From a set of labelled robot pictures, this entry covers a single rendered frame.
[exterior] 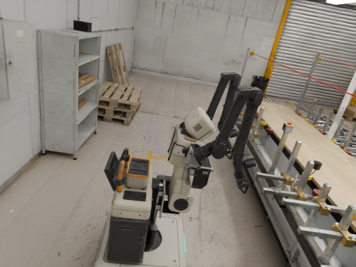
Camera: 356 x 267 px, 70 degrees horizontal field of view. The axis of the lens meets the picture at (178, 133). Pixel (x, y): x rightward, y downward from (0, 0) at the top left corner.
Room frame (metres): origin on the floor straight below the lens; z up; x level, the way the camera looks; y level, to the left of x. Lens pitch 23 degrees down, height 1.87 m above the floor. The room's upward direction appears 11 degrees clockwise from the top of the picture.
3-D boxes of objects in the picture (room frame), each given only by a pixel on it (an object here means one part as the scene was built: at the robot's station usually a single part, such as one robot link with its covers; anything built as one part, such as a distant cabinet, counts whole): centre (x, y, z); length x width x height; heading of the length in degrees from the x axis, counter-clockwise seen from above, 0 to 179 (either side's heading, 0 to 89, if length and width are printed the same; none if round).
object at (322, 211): (1.43, -1.01, 0.95); 0.14 x 0.06 x 0.05; 3
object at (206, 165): (1.58, -0.18, 0.99); 0.28 x 0.16 x 0.22; 7
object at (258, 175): (1.91, -0.93, 0.83); 0.43 x 0.03 x 0.04; 93
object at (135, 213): (1.53, 0.20, 0.59); 0.55 x 0.34 x 0.83; 7
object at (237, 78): (1.81, -0.32, 1.40); 0.11 x 0.06 x 0.43; 7
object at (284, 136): (2.22, -0.96, 0.93); 0.05 x 0.05 x 0.45; 3
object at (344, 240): (1.18, -1.02, 0.95); 0.14 x 0.06 x 0.05; 3
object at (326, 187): (1.46, -1.01, 0.86); 0.04 x 0.04 x 0.48; 3
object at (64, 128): (3.32, 1.51, 0.78); 0.90 x 0.45 x 1.55; 3
